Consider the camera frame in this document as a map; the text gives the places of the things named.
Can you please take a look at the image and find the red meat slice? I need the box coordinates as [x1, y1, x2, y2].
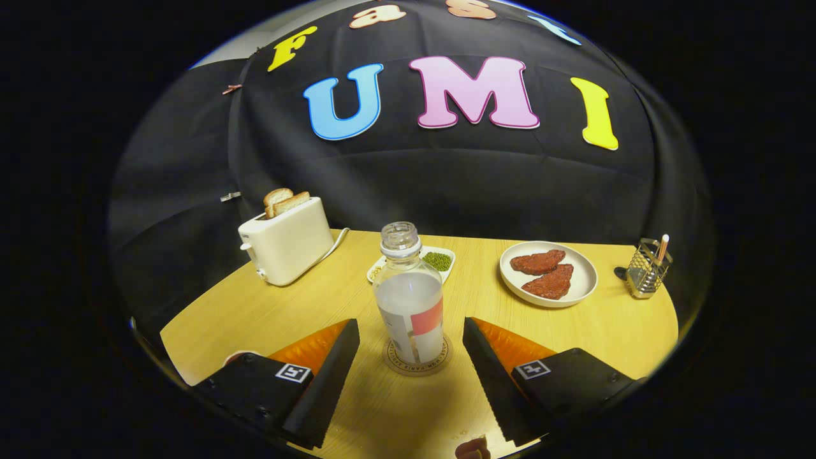
[521, 263, 574, 301]
[510, 249, 567, 276]

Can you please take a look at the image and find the toast slice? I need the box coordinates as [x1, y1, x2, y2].
[271, 191, 311, 217]
[263, 188, 295, 217]

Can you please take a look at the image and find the white divided dish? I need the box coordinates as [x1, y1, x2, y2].
[367, 245, 456, 286]

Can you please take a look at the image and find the cream cup with wooden handle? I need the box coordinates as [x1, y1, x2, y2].
[220, 349, 256, 370]

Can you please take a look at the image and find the metal wire holder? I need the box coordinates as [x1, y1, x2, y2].
[626, 238, 673, 300]

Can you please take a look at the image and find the white round plate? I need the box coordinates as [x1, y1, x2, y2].
[499, 240, 599, 309]

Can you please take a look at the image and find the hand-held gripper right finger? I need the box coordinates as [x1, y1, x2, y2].
[462, 317, 638, 447]

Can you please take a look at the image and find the clear juice bottle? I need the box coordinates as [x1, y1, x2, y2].
[373, 221, 445, 365]

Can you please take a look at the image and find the white toaster cable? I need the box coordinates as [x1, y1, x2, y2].
[316, 227, 351, 265]

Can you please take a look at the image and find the wooden table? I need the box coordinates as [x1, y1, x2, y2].
[159, 228, 680, 459]

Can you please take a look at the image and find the cream toaster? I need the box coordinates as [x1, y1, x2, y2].
[238, 196, 335, 287]

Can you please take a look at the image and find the round wooden coaster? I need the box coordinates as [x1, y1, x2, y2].
[384, 335, 453, 377]

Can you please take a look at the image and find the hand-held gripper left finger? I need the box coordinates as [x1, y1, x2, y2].
[191, 319, 361, 450]

